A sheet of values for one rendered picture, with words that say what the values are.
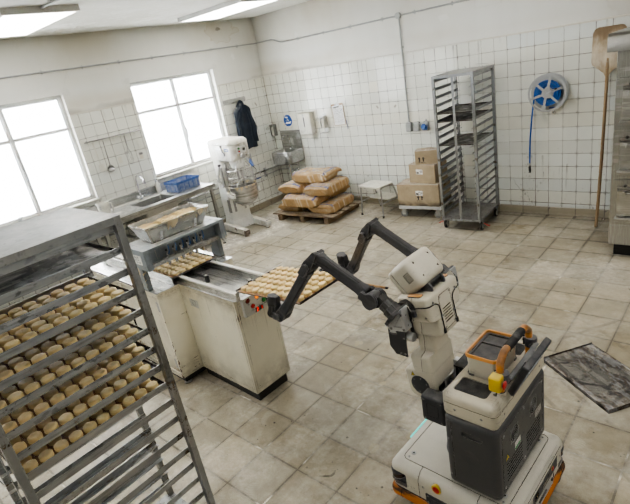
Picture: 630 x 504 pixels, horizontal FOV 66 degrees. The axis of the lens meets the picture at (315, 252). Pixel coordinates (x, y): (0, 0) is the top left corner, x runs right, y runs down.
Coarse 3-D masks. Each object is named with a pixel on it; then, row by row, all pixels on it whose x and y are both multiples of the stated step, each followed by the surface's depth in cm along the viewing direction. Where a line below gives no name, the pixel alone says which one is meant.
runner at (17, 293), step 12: (108, 252) 184; (120, 252) 188; (84, 264) 178; (96, 264) 181; (48, 276) 169; (60, 276) 172; (24, 288) 164; (36, 288) 167; (0, 300) 159; (12, 300) 162
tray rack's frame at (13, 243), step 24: (48, 216) 202; (72, 216) 194; (96, 216) 186; (0, 240) 177; (24, 240) 171; (48, 240) 165; (72, 240) 171; (0, 264) 155; (0, 432) 161; (24, 480) 168
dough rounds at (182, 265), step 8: (192, 256) 398; (200, 256) 396; (208, 256) 392; (168, 264) 391; (176, 264) 388; (184, 264) 384; (192, 264) 382; (160, 272) 382; (168, 272) 374; (176, 272) 371
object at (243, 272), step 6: (204, 264) 395; (210, 264) 388; (216, 264) 381; (222, 264) 376; (228, 264) 374; (222, 270) 379; (228, 270) 372; (234, 270) 366; (240, 270) 361; (246, 270) 356; (252, 270) 354; (246, 276) 358; (252, 276) 353; (258, 276) 347
